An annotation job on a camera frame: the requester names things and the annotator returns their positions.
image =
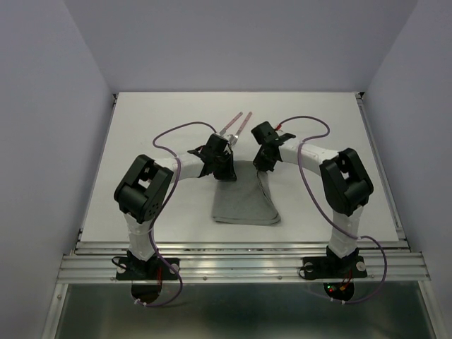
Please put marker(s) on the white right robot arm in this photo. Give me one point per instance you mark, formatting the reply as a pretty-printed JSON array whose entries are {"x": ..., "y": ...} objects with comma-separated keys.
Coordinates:
[{"x": 346, "y": 184}]

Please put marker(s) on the aluminium mounting rail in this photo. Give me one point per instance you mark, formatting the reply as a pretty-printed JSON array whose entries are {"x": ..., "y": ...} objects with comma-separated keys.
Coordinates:
[{"x": 239, "y": 262}]

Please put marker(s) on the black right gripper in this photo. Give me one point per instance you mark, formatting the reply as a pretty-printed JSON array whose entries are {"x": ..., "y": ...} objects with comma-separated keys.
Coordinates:
[{"x": 261, "y": 164}]

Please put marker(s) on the grey cloth napkin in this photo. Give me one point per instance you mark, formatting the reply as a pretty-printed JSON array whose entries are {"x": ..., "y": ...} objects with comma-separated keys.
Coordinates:
[{"x": 247, "y": 200}]

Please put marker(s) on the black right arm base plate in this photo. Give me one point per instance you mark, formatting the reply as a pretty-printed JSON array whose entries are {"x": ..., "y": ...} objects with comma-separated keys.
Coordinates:
[{"x": 330, "y": 268}]

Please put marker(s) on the pink handled fork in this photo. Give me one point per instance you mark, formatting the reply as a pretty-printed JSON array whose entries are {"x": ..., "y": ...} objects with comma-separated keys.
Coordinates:
[{"x": 242, "y": 127}]

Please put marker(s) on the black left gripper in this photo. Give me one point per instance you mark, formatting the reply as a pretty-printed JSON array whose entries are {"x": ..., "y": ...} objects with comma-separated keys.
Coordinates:
[{"x": 229, "y": 174}]

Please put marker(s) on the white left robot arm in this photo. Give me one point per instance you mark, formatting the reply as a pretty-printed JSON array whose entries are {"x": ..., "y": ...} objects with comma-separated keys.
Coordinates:
[{"x": 142, "y": 191}]

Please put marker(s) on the pink handled knife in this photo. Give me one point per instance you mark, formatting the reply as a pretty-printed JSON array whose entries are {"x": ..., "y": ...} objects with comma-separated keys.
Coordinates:
[{"x": 229, "y": 124}]

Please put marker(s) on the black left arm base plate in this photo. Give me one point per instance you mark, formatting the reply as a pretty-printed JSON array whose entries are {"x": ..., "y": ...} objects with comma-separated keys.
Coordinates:
[{"x": 130, "y": 268}]

